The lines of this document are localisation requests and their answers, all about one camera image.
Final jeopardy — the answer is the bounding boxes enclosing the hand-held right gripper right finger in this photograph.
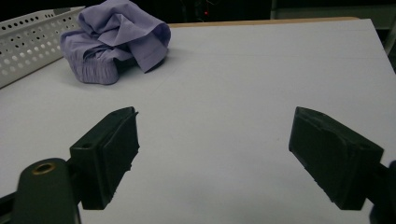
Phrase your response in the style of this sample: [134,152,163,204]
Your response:
[289,106,384,210]

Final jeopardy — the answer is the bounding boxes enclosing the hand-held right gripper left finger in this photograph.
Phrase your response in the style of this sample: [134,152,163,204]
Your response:
[69,106,140,210]

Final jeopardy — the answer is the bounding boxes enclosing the purple shorts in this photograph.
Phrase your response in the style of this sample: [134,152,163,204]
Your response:
[60,0,172,86]

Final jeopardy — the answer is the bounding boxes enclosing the white perforated plastic basket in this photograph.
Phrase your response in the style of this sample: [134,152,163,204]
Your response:
[0,6,86,90]

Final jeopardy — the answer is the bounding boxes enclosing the white table mat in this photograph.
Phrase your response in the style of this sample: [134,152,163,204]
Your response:
[0,18,396,224]

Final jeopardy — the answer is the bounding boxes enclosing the wooden table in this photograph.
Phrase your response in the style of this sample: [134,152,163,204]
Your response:
[169,16,360,29]

